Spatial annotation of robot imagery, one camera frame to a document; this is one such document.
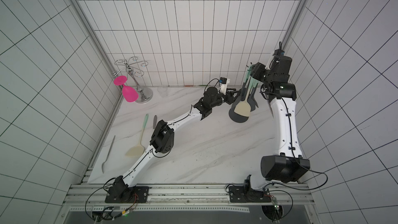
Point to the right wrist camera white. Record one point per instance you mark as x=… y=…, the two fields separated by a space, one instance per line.
x=274 y=59

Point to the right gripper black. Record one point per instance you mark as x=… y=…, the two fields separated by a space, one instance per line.
x=258 y=70

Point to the pink plastic wine glass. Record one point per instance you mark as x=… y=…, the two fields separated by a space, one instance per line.
x=129 y=93

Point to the white plastic spoon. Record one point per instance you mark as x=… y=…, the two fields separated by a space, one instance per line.
x=107 y=155

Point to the aluminium mounting rail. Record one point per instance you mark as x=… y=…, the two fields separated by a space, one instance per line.
x=90 y=198

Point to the small clear glass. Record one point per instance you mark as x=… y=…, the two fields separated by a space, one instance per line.
x=163 y=91

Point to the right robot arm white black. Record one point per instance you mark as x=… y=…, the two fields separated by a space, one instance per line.
x=286 y=164

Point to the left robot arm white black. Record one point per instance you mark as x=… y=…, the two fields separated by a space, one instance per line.
x=162 y=139

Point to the chrome glass holder stand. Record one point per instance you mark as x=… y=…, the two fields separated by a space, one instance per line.
x=144 y=94

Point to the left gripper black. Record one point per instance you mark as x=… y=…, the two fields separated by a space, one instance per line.
x=231 y=98

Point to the cream spatula green handle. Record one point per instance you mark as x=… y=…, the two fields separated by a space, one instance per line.
x=138 y=149

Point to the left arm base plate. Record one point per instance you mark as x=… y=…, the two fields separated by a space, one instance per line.
x=138 y=194

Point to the grey utensil green handle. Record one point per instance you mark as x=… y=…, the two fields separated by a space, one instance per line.
x=240 y=94

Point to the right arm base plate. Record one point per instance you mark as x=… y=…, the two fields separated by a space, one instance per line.
x=238 y=194

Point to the grey kitchen utensil rack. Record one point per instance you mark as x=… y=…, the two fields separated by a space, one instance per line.
x=235 y=117

